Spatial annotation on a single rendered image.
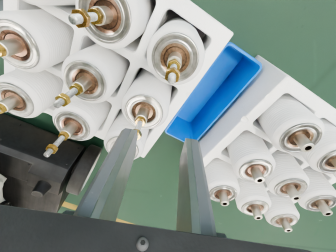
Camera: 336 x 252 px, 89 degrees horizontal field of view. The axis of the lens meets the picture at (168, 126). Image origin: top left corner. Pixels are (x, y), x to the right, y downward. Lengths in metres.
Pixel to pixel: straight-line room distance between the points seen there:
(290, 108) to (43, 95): 0.52
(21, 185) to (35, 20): 0.67
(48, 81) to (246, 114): 0.46
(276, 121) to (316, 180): 0.26
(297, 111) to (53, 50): 0.47
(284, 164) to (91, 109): 0.49
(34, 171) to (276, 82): 0.73
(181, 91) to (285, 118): 0.22
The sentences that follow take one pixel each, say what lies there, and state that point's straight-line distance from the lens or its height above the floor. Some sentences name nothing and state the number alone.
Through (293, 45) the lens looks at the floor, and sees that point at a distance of 0.63.
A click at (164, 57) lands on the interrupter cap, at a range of 0.30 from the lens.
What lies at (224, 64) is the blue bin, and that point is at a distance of 0.57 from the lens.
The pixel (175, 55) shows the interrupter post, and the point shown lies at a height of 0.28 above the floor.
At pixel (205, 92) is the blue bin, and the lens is 0.59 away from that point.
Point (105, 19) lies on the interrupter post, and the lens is 0.28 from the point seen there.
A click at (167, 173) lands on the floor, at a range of 0.86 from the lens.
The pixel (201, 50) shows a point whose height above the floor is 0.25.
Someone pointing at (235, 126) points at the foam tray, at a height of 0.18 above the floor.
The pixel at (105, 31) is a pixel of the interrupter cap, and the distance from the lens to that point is 0.31.
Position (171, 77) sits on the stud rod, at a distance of 0.20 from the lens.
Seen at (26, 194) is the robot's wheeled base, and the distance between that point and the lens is 0.97.
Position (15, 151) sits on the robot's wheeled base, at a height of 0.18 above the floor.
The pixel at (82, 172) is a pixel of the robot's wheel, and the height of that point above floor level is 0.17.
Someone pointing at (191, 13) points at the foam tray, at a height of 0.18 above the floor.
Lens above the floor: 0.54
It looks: 54 degrees down
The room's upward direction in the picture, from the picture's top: 173 degrees counter-clockwise
